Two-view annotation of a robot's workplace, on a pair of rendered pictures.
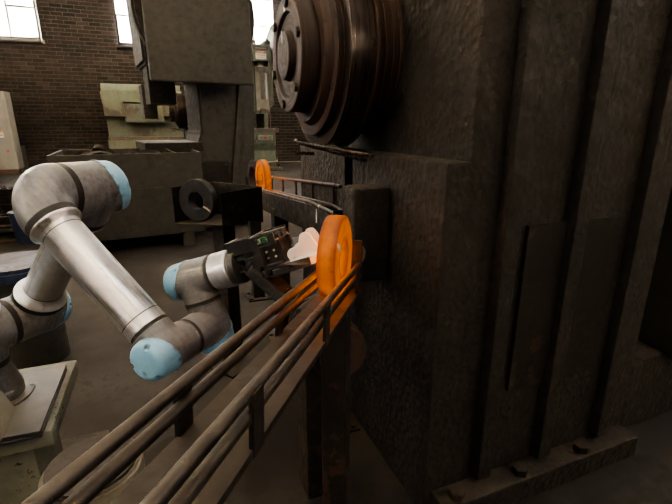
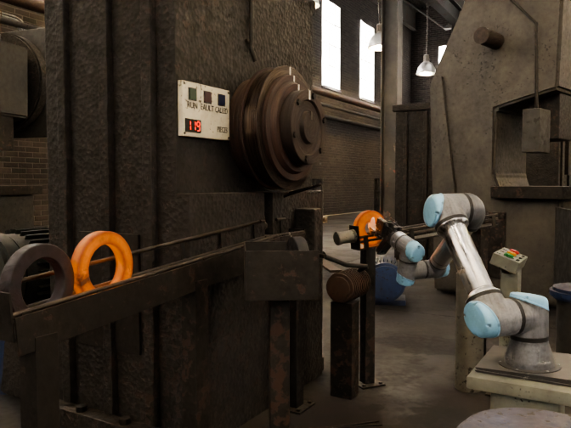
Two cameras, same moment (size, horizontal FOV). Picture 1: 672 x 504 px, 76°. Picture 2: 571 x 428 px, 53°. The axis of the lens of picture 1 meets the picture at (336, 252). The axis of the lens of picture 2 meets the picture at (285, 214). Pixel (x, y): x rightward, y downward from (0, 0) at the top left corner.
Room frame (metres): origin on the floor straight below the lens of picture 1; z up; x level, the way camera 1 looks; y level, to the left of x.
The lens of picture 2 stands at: (2.63, 1.80, 0.90)
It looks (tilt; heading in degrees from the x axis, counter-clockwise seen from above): 3 degrees down; 232
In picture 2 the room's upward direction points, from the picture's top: straight up
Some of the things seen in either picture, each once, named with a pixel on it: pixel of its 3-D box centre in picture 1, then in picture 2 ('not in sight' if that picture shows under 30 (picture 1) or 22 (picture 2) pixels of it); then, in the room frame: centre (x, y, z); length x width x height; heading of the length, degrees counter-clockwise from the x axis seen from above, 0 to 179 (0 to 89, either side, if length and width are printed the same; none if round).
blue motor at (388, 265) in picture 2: not in sight; (385, 278); (-0.66, -1.20, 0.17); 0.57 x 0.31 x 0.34; 42
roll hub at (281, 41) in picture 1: (292, 56); (305, 127); (1.23, 0.11, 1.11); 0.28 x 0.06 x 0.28; 22
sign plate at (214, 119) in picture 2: not in sight; (205, 112); (1.63, 0.05, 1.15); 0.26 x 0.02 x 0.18; 22
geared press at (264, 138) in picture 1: (255, 100); not in sight; (10.10, 1.78, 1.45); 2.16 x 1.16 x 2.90; 22
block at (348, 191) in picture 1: (366, 233); (308, 236); (1.06, -0.08, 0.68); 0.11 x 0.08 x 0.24; 112
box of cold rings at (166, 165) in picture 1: (133, 193); not in sight; (3.57, 1.68, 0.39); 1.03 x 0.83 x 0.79; 116
